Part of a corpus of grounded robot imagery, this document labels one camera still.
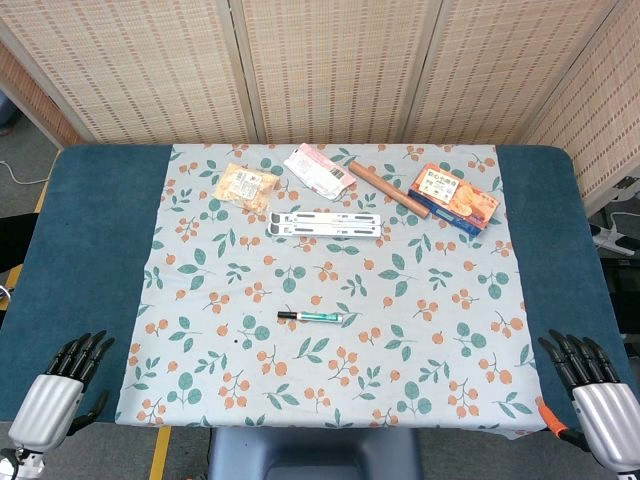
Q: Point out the clear bag of snacks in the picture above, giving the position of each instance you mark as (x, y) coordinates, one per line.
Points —
(245, 187)

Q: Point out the white clamp device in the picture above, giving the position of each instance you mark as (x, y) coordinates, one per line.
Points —
(612, 239)

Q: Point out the black marker cap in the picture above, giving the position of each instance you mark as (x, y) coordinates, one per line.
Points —
(287, 315)

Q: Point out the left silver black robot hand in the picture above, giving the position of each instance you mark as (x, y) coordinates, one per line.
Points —
(47, 410)

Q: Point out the floral patterned tablecloth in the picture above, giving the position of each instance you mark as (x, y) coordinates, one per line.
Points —
(330, 360)

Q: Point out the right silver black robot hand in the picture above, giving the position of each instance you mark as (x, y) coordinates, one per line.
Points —
(607, 420)

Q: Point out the beige woven screen panel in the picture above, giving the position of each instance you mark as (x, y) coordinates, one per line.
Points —
(505, 70)
(600, 120)
(335, 70)
(135, 70)

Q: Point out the blue table cover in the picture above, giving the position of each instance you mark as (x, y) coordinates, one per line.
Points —
(90, 240)

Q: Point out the blue grey robot torso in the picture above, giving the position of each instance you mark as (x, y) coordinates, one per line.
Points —
(310, 455)

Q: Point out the orange blue biscuit box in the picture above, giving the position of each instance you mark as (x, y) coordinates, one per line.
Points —
(455, 197)

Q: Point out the brown woven screen panel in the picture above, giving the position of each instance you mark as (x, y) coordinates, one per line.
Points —
(35, 100)

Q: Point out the white folding stand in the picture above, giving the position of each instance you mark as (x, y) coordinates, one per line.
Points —
(325, 224)

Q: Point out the pink white plastic package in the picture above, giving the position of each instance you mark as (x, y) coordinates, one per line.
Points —
(317, 170)

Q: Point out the wooden rolling pin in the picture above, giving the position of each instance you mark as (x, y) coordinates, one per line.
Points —
(387, 188)

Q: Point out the green marker body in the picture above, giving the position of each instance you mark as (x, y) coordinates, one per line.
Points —
(320, 317)

